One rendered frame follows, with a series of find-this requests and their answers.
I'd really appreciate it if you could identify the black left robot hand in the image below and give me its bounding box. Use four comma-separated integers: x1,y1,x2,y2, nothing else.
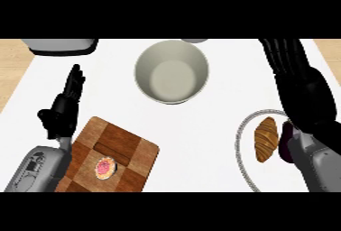
35,63,87,141

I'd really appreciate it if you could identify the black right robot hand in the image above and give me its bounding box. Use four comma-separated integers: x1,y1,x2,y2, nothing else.
258,38,341,156

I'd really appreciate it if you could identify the dark purple eggplant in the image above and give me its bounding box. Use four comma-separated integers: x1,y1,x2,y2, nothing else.
277,119,295,164

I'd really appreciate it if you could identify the white round placemat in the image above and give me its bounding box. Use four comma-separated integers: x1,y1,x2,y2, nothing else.
235,109,294,193

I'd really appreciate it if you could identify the pale grey bowl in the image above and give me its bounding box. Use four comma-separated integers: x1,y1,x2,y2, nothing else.
133,40,211,106

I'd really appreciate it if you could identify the brown croissant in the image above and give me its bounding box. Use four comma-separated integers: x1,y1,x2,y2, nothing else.
252,115,279,163

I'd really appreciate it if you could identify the grey appliance with black rim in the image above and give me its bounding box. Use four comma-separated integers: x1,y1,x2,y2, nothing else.
21,38,100,57

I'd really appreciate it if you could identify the brown wooden cutting board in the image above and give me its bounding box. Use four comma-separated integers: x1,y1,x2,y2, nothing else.
54,115,161,193

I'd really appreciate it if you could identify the pink frosted cupcake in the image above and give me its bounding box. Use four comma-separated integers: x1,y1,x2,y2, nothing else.
93,156,118,180

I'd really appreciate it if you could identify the small grey round object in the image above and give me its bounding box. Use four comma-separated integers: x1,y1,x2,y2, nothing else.
180,38,209,44

